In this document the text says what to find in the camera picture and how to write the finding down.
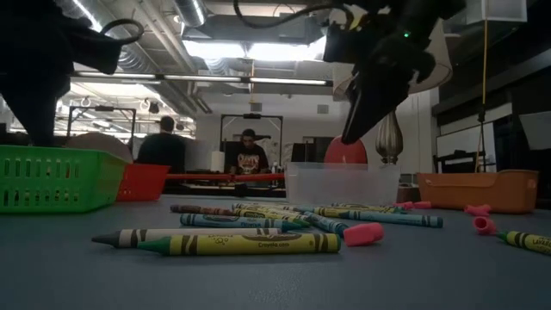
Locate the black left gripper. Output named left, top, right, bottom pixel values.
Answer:
left=0, top=3, right=124, bottom=146

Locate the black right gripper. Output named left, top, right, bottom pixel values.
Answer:
left=342, top=25, right=436, bottom=146

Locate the yellow green crayon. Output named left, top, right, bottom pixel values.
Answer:
left=497, top=231, right=551, bottom=256
left=136, top=232, right=342, bottom=257

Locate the white grey crayon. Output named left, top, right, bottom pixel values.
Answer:
left=90, top=227, right=283, bottom=249

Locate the white shade table lamp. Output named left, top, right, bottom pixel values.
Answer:
left=331, top=19, right=454, bottom=165

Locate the green plastic basket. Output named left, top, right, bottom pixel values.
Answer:
left=0, top=145, right=128, bottom=215

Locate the clear plastic container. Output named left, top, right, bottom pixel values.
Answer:
left=284, top=162, right=401, bottom=207

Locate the red plastic basket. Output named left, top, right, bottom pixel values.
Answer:
left=115, top=163, right=171, bottom=202

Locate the yellow pole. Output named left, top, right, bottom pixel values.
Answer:
left=475, top=19, right=490, bottom=173

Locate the person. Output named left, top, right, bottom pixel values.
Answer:
left=136, top=115, right=187, bottom=173
left=230, top=127, right=270, bottom=174

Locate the orange plastic basket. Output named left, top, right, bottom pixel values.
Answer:
left=416, top=169, right=540, bottom=215

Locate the long tube light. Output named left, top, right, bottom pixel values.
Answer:
left=71, top=71, right=328, bottom=86

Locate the ceiling light panel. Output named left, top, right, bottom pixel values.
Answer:
left=183, top=40, right=332, bottom=61

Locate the black metal frame rig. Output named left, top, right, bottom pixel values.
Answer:
left=66, top=105, right=137, bottom=150
left=220, top=113, right=284, bottom=173

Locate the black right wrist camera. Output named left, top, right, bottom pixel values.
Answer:
left=322, top=19, right=362, bottom=65

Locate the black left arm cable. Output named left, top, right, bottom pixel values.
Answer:
left=99, top=18, right=145, bottom=47

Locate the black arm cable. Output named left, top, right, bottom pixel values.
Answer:
left=99, top=18, right=145, bottom=47
left=234, top=0, right=358, bottom=29

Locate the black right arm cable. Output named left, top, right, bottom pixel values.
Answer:
left=234, top=0, right=358, bottom=29

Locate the silver air duct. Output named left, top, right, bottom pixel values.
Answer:
left=174, top=0, right=207, bottom=28

